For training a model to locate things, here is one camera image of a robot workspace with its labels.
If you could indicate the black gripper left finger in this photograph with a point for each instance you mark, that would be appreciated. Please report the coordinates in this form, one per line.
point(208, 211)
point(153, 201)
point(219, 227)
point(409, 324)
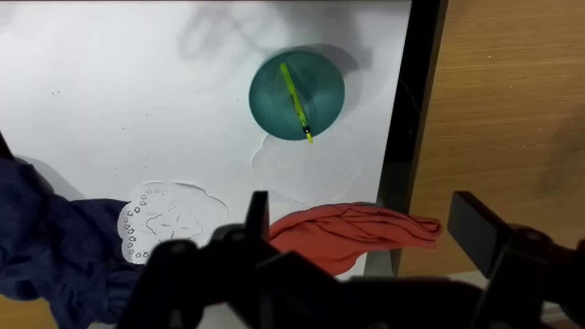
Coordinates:
point(257, 267)

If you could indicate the green bowl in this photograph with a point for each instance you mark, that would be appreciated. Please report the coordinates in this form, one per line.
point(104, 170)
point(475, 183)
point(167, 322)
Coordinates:
point(323, 92)

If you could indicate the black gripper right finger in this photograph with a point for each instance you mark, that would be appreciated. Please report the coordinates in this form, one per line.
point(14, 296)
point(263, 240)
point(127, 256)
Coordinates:
point(487, 234)

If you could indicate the red cloth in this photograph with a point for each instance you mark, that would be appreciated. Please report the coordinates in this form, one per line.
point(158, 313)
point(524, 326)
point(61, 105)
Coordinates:
point(348, 234)

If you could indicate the yellow pen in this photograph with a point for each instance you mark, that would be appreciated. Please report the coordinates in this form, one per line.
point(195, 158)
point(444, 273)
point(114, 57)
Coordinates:
point(295, 101)

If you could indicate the navy blue cloth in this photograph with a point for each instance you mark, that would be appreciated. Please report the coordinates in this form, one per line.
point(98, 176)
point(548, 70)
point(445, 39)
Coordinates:
point(49, 243)

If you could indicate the plain white paper doily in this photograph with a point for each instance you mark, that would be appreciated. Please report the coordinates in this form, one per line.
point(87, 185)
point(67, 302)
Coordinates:
point(317, 167)

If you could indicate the white paper doily with holes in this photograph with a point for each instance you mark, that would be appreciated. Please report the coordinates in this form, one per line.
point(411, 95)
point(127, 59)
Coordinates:
point(171, 212)

